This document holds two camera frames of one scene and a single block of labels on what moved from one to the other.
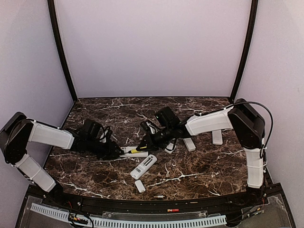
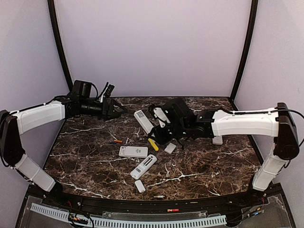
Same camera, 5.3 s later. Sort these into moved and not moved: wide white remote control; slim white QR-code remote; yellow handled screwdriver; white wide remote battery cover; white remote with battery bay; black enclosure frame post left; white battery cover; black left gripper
Moved: slim white QR-code remote; black left gripper; yellow handled screwdriver
Not moved: white battery cover; wide white remote control; white remote with battery bay; white wide remote battery cover; black enclosure frame post left
